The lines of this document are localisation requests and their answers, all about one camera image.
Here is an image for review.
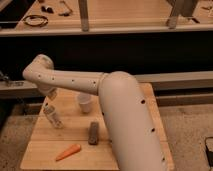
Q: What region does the small white bottle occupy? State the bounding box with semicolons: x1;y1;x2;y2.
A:
43;104;63;129

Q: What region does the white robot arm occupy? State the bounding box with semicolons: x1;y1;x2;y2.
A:
23;54;168;171

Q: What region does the white plastic cup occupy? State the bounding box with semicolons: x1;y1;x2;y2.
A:
77;93;92;113

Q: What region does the wooden board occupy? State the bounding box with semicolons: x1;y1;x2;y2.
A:
20;82;175;171

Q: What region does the grey rectangular block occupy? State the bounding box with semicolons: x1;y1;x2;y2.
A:
88;122;99;145

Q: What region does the orange toy carrot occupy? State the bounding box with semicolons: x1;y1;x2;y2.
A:
56;144;81;161

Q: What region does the small dark object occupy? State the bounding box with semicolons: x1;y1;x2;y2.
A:
41;6;54;14

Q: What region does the black device at edge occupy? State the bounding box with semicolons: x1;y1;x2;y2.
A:
204;137;213;168

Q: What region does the metal clamp bracket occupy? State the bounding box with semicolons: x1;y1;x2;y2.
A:
0;71;24;87

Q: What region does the coiled black cable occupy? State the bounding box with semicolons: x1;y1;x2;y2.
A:
23;14;49;28

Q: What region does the dark curved cable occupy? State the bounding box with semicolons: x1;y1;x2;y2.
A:
57;0;74;17

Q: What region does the grey metal post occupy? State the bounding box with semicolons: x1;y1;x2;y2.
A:
78;0;89;32
166;0;185;29

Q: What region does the grey metal post right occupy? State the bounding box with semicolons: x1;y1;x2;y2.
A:
166;0;185;29

